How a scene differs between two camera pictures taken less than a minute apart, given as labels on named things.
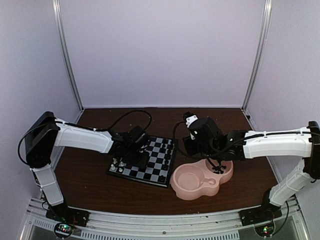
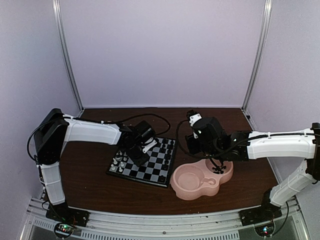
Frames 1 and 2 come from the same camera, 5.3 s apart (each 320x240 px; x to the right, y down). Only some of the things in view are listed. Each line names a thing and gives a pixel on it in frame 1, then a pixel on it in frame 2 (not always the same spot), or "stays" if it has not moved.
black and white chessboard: (162, 151) stays
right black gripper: (190, 150) stays
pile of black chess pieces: (218, 169) stays
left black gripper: (144, 162) → (141, 161)
